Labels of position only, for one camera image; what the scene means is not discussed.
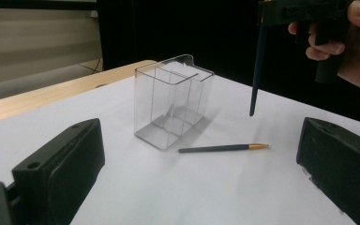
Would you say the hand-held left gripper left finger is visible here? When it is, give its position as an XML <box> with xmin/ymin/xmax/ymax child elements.
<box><xmin>12</xmin><ymin>117</ymin><xmax>106</xmax><ymax>225</ymax></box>

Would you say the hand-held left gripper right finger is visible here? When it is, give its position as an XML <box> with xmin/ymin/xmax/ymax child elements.
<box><xmin>295</xmin><ymin>116</ymin><xmax>360</xmax><ymax>225</ymax></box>

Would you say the black pen with gold tip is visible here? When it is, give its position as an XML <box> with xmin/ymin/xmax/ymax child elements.
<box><xmin>248</xmin><ymin>23</ymin><xmax>268</xmax><ymax>117</ymax></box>
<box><xmin>177</xmin><ymin>142</ymin><xmax>271</xmax><ymax>154</ymax></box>

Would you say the clear acrylic pen holder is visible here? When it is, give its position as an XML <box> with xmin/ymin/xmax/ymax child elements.
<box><xmin>133</xmin><ymin>53</ymin><xmax>216</xmax><ymax>152</ymax></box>

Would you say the wooden table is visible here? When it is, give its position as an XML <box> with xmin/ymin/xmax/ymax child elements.
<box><xmin>0</xmin><ymin>59</ymin><xmax>158</xmax><ymax>127</ymax></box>

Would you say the black curtain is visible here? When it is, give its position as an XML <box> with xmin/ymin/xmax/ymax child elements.
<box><xmin>96</xmin><ymin>0</ymin><xmax>360</xmax><ymax>145</ymax></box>

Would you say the black horizontal bar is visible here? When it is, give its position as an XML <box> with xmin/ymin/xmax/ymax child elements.
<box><xmin>0</xmin><ymin>0</ymin><xmax>98</xmax><ymax>11</ymax></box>

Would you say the black floor cable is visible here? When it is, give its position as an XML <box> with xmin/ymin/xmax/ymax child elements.
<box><xmin>79</xmin><ymin>57</ymin><xmax>104</xmax><ymax>75</ymax></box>

